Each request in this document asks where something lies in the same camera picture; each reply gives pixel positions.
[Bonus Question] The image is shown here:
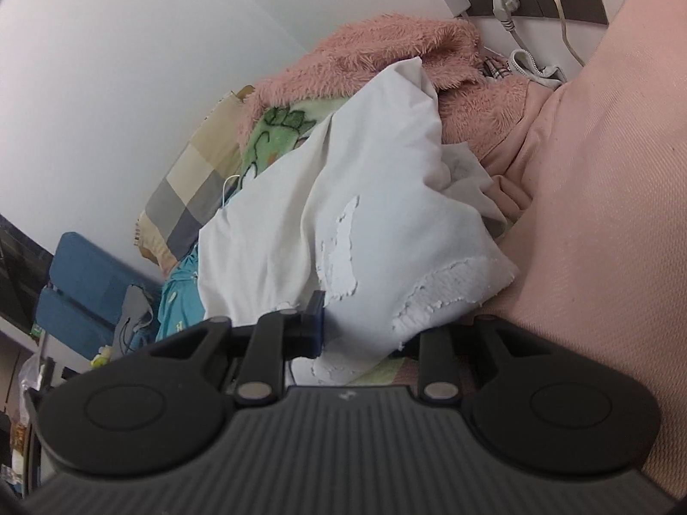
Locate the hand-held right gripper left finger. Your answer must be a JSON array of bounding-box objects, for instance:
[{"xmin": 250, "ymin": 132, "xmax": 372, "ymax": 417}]
[{"xmin": 145, "ymin": 290, "xmax": 326, "ymax": 406}]

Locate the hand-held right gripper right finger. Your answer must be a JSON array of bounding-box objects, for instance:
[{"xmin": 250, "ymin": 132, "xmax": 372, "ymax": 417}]
[{"xmin": 400, "ymin": 312, "xmax": 548, "ymax": 404}]

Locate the white shirt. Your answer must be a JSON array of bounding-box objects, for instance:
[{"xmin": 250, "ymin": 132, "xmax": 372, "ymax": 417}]
[{"xmin": 198, "ymin": 56, "xmax": 520, "ymax": 387}]

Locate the teal printed bed sheet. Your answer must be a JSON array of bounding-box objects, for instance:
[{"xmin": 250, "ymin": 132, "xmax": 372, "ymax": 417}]
[{"xmin": 155, "ymin": 249, "xmax": 209, "ymax": 343}]

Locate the plaid pillow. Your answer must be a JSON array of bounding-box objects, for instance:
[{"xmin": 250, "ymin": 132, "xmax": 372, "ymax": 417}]
[{"xmin": 131, "ymin": 85, "xmax": 259, "ymax": 276}]

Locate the grey cloth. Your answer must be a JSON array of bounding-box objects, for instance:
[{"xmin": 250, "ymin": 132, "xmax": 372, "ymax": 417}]
[{"xmin": 114, "ymin": 283, "xmax": 158, "ymax": 356}]

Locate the green fleece blanket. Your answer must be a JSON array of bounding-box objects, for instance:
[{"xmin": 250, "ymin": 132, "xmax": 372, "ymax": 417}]
[{"xmin": 239, "ymin": 94, "xmax": 351, "ymax": 195}]

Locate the pink woven quilt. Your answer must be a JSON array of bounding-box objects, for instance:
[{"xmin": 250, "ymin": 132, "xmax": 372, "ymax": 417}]
[{"xmin": 397, "ymin": 0, "xmax": 687, "ymax": 501}]

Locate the blue covered chair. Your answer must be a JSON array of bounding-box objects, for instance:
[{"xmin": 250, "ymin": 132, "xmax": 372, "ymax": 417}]
[{"xmin": 35, "ymin": 232, "xmax": 163, "ymax": 370}]

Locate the pink fluffy blanket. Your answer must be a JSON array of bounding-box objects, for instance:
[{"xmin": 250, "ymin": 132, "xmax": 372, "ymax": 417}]
[{"xmin": 236, "ymin": 11, "xmax": 555, "ymax": 173}]

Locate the clear plastic bag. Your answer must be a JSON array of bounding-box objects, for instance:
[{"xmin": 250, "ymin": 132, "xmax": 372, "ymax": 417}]
[{"xmin": 9, "ymin": 353, "xmax": 55, "ymax": 486}]

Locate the thin white cable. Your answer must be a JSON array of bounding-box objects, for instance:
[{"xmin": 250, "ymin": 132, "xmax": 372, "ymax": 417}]
[{"xmin": 219, "ymin": 173, "xmax": 240, "ymax": 211}]

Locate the white plug with cable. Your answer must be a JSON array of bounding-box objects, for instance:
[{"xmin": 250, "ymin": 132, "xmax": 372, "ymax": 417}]
[{"xmin": 490, "ymin": 0, "xmax": 544, "ymax": 75}]

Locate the beige plug with cable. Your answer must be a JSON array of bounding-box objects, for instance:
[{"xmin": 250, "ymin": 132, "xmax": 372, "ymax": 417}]
[{"xmin": 550, "ymin": 0, "xmax": 587, "ymax": 66}]

